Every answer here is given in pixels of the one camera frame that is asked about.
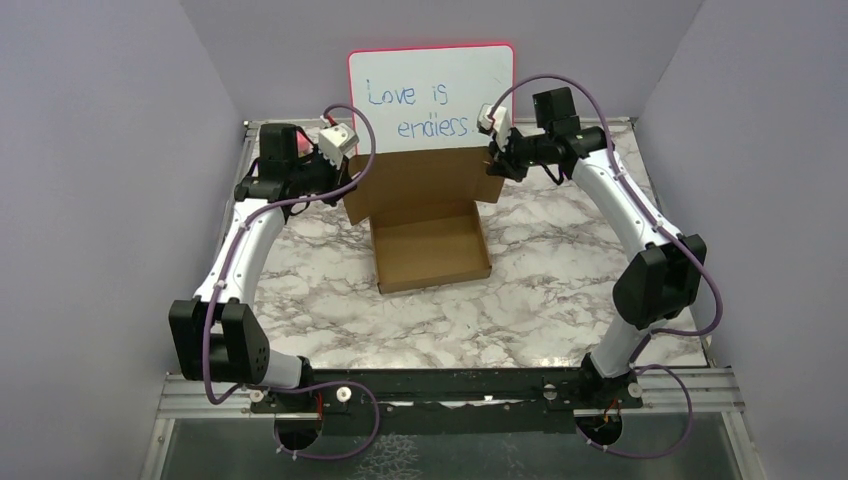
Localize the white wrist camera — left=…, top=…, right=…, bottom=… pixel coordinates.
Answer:
left=477, top=104, right=513, bottom=151
left=317, top=124, right=359, bottom=169

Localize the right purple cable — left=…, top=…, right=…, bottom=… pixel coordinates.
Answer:
left=486, top=73, right=724, bottom=460

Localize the brown cardboard box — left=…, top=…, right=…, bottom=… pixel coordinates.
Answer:
left=343, top=147, right=504, bottom=295

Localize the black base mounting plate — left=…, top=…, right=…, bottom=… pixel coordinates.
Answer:
left=250, top=367, right=642, bottom=436

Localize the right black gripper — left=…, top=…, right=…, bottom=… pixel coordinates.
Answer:
left=485, top=124, right=550, bottom=184

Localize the purple cable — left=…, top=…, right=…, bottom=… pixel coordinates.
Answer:
left=486, top=73, right=724, bottom=460
left=201, top=103, right=382, bottom=463

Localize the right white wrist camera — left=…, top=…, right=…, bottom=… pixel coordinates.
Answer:
left=477, top=104, right=513, bottom=151

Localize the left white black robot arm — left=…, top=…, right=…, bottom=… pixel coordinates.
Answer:
left=168, top=123, right=359, bottom=411

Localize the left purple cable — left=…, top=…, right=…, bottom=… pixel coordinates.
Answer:
left=201, top=103, right=382, bottom=463

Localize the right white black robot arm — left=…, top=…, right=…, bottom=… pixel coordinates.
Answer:
left=477, top=87, right=707, bottom=407

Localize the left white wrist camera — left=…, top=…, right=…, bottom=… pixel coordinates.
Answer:
left=317, top=124, right=359, bottom=169

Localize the small pink capped bottle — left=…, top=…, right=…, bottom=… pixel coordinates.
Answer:
left=296, top=132, right=314, bottom=157

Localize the white board with pink frame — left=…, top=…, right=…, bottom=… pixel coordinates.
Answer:
left=347, top=43, right=515, bottom=153

